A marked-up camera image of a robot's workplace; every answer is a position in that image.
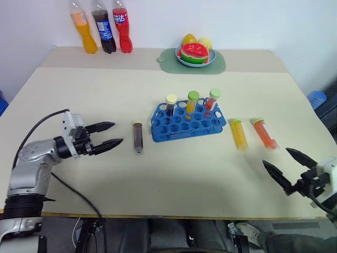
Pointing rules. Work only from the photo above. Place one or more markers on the silver metal clamp bracket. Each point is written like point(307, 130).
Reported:
point(237, 238)

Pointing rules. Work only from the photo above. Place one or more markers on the red liquid tube, green cap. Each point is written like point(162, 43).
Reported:
point(212, 101)

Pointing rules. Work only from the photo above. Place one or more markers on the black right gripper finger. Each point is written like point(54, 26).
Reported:
point(301, 157)
point(276, 174)

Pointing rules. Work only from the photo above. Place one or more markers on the blue ribbed water jug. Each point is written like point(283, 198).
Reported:
point(316, 98)

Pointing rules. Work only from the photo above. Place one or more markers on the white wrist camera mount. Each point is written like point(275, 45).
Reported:
point(329, 171)
point(71, 121)

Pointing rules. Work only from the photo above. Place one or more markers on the light blue bowl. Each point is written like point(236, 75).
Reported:
point(194, 64)

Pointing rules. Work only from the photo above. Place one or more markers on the dark liquid tube, yellow cap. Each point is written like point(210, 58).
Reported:
point(137, 138)
point(170, 106)

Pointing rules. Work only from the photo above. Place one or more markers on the cola bottle with blue label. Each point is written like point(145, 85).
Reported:
point(105, 31)

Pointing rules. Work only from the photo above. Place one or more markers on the toy watermelon slice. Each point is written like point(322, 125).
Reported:
point(194, 52)

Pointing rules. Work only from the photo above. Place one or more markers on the orange liquid tube, green cap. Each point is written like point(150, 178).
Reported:
point(264, 134)

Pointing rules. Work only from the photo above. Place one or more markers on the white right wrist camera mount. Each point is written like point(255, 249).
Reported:
point(329, 171)

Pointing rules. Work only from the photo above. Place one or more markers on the toy orange fruit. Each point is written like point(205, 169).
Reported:
point(189, 39)

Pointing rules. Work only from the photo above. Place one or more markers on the white sneaker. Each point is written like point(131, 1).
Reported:
point(248, 232)

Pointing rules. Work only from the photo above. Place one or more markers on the blue test tube rack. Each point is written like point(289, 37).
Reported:
point(184, 126)

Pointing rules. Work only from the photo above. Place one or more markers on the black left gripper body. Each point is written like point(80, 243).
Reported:
point(83, 143)

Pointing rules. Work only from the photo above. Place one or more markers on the red soda plastic bottle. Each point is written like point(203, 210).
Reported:
point(123, 31)

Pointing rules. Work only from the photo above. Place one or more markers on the orange soda plastic bottle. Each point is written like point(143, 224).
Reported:
point(84, 34)

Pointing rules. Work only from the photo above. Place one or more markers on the dark green trouser leg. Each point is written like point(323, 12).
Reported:
point(289, 242)

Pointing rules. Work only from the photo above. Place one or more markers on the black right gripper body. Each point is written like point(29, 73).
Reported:
point(308, 182)

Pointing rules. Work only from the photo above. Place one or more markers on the blue purple plastic object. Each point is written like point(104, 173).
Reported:
point(3, 104)

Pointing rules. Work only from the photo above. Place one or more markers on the yellow liquid tube, green cap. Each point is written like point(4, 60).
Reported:
point(239, 135)
point(191, 104)

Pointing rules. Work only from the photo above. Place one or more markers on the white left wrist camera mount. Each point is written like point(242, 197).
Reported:
point(71, 121)

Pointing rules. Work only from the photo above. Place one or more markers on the toy yellow fruit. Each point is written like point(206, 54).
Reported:
point(206, 42)

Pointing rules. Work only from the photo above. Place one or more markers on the black metal frame leg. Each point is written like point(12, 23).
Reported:
point(85, 235)

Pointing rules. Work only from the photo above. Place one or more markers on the green silicone mat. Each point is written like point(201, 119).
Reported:
point(168, 63)

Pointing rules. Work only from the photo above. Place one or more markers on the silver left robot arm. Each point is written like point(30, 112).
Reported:
point(29, 163)

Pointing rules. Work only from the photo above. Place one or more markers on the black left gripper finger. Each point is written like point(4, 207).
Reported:
point(108, 145)
point(101, 126)

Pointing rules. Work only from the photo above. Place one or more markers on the black textured case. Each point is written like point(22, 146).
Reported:
point(327, 110)

